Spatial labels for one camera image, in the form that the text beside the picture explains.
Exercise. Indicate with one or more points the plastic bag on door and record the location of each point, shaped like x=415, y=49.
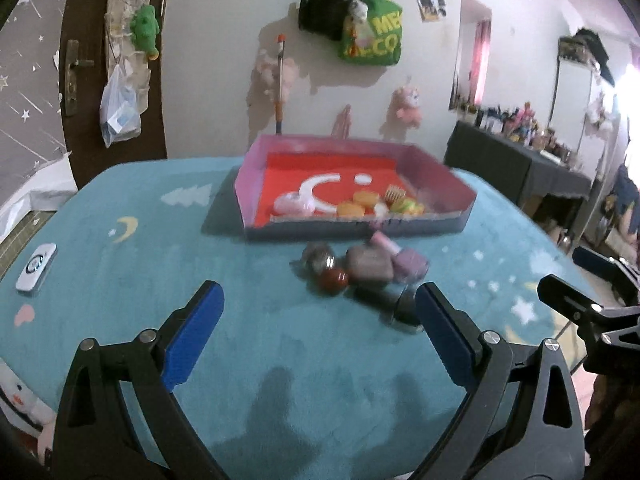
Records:
x=120, y=119

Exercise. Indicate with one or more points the white remote device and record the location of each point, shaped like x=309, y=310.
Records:
x=35, y=268

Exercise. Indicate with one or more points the orange handled mop stick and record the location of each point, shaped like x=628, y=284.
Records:
x=278, y=102

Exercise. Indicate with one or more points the brown wooden door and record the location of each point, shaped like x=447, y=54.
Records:
x=82, y=77

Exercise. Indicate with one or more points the green plush toy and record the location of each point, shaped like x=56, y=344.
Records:
x=144, y=28

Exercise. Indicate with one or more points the glass jar silver lid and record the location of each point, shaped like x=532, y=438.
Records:
x=318, y=257

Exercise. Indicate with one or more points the green printed tote bag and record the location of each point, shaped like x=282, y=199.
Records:
x=372, y=33

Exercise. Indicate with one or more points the orange round container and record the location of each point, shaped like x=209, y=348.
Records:
x=366, y=199
x=350, y=210

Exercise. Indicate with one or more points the green yellow toy figure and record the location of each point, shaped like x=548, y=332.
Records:
x=407, y=206

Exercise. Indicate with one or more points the studded gold ring cup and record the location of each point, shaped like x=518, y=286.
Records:
x=394, y=193

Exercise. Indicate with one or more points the pink cardboard tray box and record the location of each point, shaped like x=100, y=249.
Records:
x=447, y=199

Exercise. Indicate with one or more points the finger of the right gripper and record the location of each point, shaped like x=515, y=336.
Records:
x=610, y=335
x=618, y=272

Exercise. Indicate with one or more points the black bag on wall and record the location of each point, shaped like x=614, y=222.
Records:
x=323, y=17

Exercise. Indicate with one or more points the pink My Melody device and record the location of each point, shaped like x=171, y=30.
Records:
x=294, y=204

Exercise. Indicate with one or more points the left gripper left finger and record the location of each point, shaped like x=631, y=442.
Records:
x=94, y=437

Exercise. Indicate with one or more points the pink plush bear toy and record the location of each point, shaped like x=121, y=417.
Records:
x=408, y=106

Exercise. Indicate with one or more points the black cloth side table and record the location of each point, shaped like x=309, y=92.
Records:
x=512, y=169

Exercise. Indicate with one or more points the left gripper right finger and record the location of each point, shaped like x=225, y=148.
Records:
x=520, y=416

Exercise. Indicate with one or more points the red Miniso paper bag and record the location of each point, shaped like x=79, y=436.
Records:
x=329, y=179

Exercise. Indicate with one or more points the pale pink plush toy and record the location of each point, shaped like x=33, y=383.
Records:
x=265, y=74

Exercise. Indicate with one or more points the dark red ball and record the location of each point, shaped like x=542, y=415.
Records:
x=333, y=281

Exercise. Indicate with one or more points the brown eye shadow case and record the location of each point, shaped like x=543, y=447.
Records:
x=369, y=264

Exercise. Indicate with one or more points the teal star tablecloth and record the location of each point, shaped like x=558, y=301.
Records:
x=291, y=385

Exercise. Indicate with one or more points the purple nail polish bottle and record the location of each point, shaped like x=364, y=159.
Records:
x=409, y=266

